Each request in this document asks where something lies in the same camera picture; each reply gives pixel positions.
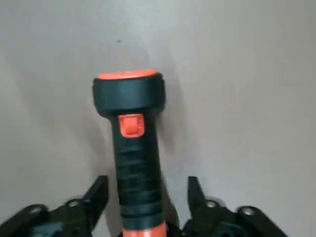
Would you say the orange black barcode scanner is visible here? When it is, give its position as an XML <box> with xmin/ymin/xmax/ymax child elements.
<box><xmin>92</xmin><ymin>69</ymin><xmax>169</xmax><ymax>237</ymax></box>

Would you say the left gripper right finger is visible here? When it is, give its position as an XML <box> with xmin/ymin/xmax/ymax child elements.
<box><xmin>182</xmin><ymin>176</ymin><xmax>289</xmax><ymax>237</ymax></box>

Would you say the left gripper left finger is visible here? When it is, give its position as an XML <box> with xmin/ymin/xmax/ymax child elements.
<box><xmin>0</xmin><ymin>175</ymin><xmax>110</xmax><ymax>237</ymax></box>

